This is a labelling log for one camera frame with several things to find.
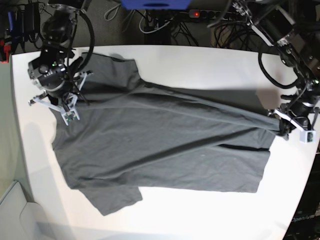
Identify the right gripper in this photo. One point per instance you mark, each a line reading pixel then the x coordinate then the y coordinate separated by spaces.
pixel 59 96

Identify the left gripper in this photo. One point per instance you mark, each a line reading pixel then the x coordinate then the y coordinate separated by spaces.
pixel 299 110

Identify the dark grey t-shirt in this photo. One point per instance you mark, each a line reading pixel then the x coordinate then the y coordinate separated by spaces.
pixel 134 134

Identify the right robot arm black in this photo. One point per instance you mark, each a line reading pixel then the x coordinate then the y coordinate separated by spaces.
pixel 52 70

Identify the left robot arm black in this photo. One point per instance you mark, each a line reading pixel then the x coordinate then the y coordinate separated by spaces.
pixel 297 45

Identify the red clamp at left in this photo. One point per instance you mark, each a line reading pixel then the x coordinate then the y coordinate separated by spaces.
pixel 5 50

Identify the blue box overhead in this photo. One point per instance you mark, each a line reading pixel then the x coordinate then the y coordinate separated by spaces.
pixel 155 4

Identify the grey bin at left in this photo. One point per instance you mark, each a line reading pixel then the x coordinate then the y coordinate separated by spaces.
pixel 20 219

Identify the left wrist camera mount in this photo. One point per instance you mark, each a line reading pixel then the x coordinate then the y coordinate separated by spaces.
pixel 302 123

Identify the black power strip red switch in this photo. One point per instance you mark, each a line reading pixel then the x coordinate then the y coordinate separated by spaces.
pixel 203 14

